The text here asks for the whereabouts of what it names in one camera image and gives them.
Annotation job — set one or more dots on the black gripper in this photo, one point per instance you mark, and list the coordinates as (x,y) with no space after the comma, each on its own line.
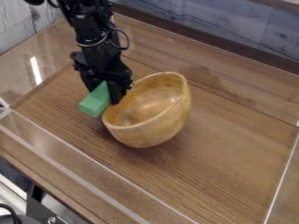
(97,61)

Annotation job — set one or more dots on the clear acrylic side wall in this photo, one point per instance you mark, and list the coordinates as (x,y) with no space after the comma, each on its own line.
(101,196)

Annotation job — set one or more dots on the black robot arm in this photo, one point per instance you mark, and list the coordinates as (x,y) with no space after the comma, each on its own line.
(89,18)

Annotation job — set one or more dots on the green rectangular stick block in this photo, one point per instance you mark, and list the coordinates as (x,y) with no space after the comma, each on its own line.
(96,101)

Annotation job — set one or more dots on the wooden bowl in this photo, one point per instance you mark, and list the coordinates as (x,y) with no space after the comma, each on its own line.
(152,112)

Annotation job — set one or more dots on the black table leg clamp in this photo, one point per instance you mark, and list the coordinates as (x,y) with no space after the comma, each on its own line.
(32,207)

